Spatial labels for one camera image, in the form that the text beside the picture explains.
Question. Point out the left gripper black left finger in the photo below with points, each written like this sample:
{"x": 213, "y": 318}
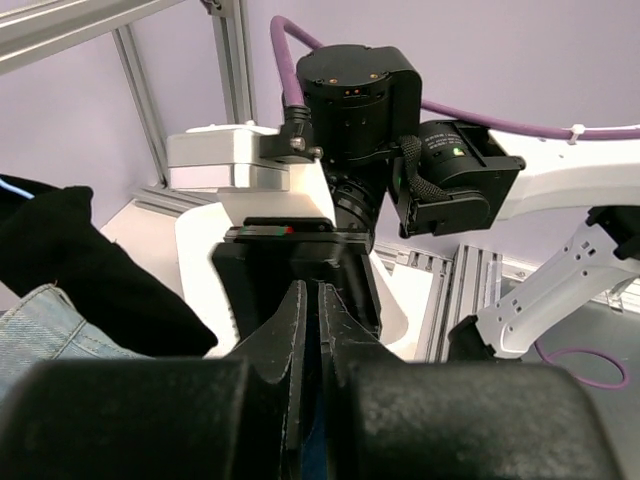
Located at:
{"x": 269, "y": 441}

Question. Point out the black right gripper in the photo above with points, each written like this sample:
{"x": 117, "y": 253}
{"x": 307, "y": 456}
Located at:
{"x": 300, "y": 280}

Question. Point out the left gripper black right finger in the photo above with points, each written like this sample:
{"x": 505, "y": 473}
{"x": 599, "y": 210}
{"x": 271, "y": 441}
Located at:
{"x": 345, "y": 347}

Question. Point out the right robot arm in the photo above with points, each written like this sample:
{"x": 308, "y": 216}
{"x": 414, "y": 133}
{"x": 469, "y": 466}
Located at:
{"x": 357, "y": 109}

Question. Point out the light denim jeans on hanger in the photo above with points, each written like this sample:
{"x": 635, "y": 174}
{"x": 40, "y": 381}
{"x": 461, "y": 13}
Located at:
{"x": 45, "y": 325}

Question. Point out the light blue hanger of black garment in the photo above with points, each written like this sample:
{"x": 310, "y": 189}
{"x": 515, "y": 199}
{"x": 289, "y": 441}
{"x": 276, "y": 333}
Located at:
{"x": 15, "y": 190}

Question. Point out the black hanging garment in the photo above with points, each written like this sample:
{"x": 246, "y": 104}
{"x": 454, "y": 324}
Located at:
{"x": 47, "y": 238}

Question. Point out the aluminium extrusion frame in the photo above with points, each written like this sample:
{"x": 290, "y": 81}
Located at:
{"x": 71, "y": 119}

